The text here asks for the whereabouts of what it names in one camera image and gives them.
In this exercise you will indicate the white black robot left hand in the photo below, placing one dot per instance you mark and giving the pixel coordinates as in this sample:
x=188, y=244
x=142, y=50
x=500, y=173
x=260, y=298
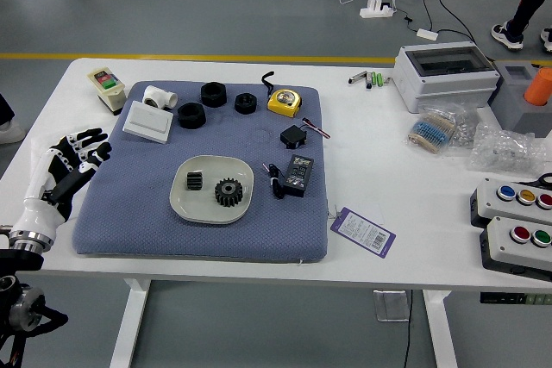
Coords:
x=43, y=213

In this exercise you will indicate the small black gear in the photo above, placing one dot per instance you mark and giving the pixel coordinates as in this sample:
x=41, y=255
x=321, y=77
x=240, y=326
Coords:
x=195, y=182

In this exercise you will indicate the big black gear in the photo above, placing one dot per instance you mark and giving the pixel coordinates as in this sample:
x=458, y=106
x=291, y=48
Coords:
x=228, y=194

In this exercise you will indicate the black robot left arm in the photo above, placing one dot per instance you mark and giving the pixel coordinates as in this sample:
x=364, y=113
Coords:
x=19, y=262

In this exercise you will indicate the big black hex nut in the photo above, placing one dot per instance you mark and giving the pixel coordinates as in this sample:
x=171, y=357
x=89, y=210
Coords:
x=190, y=117
x=213, y=95

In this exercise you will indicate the small black hex nut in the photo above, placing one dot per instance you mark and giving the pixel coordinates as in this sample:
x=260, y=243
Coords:
x=245, y=104

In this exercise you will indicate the blue yellow red button box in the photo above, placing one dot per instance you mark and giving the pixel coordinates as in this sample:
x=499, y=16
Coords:
x=487, y=204

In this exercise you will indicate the red green button box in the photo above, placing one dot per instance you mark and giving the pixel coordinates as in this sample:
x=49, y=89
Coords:
x=500, y=247

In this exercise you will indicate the white table leg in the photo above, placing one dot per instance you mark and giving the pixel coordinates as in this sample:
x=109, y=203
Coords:
x=127, y=329
x=442, y=333

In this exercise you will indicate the white pipe tee fitting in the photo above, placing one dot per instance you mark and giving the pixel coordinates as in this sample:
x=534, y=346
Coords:
x=157, y=96

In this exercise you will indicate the white square plate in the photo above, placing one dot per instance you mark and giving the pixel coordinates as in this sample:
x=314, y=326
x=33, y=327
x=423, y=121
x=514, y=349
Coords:
x=207, y=165

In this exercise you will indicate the blue-grey cushion mat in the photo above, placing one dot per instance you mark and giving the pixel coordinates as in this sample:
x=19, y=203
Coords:
x=241, y=234

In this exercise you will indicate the black digital display module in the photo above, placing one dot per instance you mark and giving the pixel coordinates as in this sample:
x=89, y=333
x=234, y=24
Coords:
x=297, y=175

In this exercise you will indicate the yellow tape measure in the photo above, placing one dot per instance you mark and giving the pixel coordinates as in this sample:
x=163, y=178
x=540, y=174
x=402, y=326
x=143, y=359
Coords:
x=284, y=101

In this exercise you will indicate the purple barcode tag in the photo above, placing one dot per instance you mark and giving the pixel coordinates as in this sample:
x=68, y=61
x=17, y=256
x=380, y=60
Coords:
x=362, y=233

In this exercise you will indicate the green battery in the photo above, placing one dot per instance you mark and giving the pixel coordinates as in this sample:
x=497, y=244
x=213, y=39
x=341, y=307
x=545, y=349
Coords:
x=380, y=80
x=375, y=79

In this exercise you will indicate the grey metal plate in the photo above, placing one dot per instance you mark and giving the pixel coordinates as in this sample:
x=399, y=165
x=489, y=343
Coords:
x=390, y=305

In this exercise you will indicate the white power strip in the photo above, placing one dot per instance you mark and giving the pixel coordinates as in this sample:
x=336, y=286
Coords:
x=375, y=11

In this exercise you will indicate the bag of blue resistors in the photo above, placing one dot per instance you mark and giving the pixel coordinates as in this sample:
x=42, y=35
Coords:
x=433, y=129

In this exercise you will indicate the white floor adapter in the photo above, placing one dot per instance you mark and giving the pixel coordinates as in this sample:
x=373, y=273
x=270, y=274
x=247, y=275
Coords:
x=427, y=33

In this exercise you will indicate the clear bag of screws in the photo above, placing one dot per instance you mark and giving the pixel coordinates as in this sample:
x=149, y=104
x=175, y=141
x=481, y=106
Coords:
x=466, y=129

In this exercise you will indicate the bubble wrap bag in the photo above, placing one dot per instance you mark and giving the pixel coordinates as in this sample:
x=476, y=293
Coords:
x=504, y=148

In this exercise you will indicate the black table control panel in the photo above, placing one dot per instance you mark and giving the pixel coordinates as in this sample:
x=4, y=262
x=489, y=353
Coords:
x=504, y=298

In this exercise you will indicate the grey block holder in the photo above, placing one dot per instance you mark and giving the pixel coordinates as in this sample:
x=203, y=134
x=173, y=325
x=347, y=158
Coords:
x=513, y=105

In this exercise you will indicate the black scissors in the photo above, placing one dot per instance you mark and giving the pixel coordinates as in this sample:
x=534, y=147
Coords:
x=544, y=179

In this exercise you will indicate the orange cylinder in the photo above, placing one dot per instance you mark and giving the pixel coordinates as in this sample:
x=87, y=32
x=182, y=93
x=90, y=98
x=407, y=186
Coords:
x=539, y=88

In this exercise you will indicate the white wall switch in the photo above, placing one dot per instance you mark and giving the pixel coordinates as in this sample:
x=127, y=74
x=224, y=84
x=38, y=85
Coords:
x=147, y=121

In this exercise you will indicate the beige red-green switch box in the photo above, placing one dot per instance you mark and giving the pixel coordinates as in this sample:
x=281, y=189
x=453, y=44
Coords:
x=108, y=90

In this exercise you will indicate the grey electrical enclosure box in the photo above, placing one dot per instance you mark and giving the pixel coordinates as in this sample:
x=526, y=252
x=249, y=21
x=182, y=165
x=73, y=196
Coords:
x=444, y=83

